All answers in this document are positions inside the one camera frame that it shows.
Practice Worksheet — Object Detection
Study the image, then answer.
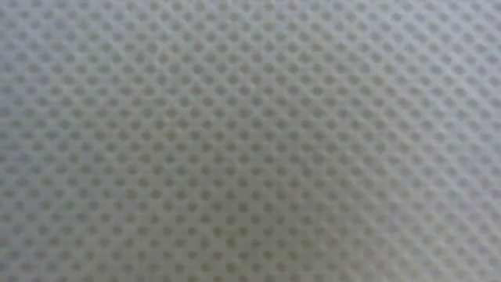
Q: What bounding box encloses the white mesh garment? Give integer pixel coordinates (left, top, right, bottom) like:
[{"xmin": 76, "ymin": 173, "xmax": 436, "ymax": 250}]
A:
[{"xmin": 0, "ymin": 0, "xmax": 501, "ymax": 282}]

